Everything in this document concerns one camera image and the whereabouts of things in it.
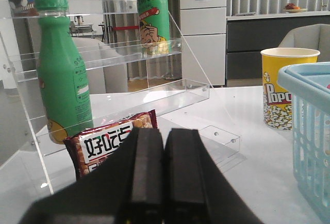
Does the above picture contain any grey armchair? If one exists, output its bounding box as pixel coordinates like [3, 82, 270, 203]
[279, 24, 330, 62]

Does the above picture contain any dark counter with white top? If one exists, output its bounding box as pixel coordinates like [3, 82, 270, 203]
[225, 12, 329, 87]

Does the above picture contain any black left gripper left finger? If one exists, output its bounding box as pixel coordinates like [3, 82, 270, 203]
[20, 128, 163, 223]

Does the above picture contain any yellow popcorn paper cup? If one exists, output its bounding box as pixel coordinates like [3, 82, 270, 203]
[260, 47, 321, 131]

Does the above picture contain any fruit plate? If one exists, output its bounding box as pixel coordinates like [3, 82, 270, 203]
[284, 3, 308, 13]

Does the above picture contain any white cabinet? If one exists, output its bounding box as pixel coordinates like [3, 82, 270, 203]
[180, 0, 226, 86]

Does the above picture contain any red snack bag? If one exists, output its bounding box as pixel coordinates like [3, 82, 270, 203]
[64, 109, 158, 180]

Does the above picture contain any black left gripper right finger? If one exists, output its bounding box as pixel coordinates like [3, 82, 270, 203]
[164, 129, 262, 223]

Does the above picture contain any green cartoon drink bottle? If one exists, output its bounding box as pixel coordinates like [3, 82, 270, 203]
[137, 0, 170, 55]

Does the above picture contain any green capped drink bottle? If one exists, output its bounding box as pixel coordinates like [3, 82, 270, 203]
[35, 0, 93, 144]

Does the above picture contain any clear acrylic left shelf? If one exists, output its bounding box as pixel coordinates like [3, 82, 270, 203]
[1, 0, 219, 197]

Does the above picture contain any light blue plastic basket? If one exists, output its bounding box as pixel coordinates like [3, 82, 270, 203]
[277, 62, 329, 223]

